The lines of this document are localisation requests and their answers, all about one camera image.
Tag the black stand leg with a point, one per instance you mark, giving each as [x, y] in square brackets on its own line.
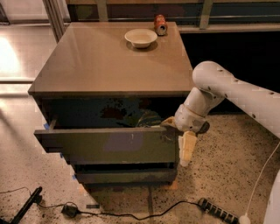
[35, 198]

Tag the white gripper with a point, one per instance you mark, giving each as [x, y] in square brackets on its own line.
[189, 120]

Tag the green chip bag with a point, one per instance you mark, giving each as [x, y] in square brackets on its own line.
[149, 118]

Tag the brown drawer cabinet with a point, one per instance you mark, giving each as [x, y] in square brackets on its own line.
[96, 79]

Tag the orange soda can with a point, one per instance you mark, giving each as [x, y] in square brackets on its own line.
[160, 25]

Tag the drawer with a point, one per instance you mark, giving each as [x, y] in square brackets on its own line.
[107, 146]
[128, 176]

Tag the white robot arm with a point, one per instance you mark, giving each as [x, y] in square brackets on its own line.
[213, 84]

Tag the black power strip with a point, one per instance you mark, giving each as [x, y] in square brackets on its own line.
[209, 207]

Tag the white bowl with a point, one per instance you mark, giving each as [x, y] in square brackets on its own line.
[141, 38]

